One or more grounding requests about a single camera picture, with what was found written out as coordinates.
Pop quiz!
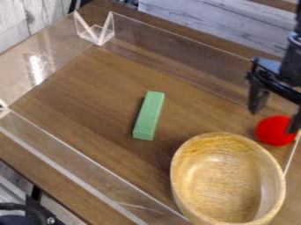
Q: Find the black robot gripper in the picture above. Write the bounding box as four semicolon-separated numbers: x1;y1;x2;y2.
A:
247;32;301;134

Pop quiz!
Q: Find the red fuzzy ball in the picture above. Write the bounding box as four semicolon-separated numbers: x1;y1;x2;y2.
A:
256;115;297;147

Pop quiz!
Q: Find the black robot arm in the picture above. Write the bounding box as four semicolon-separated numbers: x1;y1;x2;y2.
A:
247;0;301;134

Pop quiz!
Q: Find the oval wooden bowl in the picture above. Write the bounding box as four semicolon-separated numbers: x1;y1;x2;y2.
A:
170;132;287;225

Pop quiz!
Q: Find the clear acrylic table barrier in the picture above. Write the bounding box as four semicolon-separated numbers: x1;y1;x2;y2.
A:
0;11;301;225

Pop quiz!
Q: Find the green rectangular block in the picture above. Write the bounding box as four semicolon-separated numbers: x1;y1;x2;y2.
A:
132;91;165;141

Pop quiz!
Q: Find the clear acrylic corner bracket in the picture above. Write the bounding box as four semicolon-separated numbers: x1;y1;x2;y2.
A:
73;11;115;46

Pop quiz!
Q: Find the black clamp with cable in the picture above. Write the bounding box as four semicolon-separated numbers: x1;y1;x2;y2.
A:
0;185;66;225

